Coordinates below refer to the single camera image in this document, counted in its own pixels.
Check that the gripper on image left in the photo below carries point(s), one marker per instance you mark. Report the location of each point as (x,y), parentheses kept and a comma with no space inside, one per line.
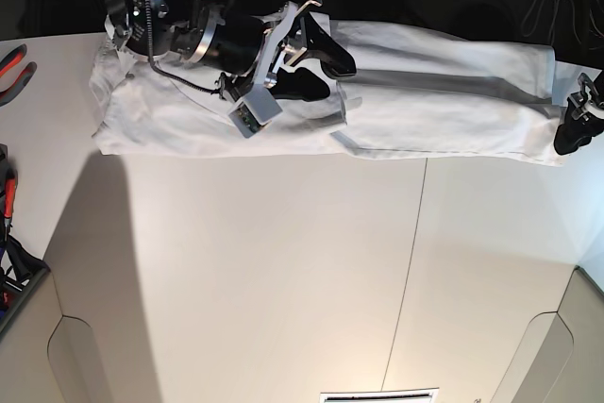
(293,35)

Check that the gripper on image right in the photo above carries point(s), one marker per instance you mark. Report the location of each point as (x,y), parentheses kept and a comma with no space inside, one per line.
(586,109)

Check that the white t-shirt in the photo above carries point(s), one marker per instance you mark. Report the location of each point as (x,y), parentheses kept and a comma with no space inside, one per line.
(417,93)

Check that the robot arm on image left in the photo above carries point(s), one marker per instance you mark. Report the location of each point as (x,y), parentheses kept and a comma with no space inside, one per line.
(213,33)

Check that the white vent grille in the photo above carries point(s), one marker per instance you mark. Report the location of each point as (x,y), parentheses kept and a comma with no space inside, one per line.
(405,396)

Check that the dark tool bag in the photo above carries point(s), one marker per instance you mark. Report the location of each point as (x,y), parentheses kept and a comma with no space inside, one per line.
(21,272)

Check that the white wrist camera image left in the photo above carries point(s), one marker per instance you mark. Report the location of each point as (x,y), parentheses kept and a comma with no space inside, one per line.
(253,111)

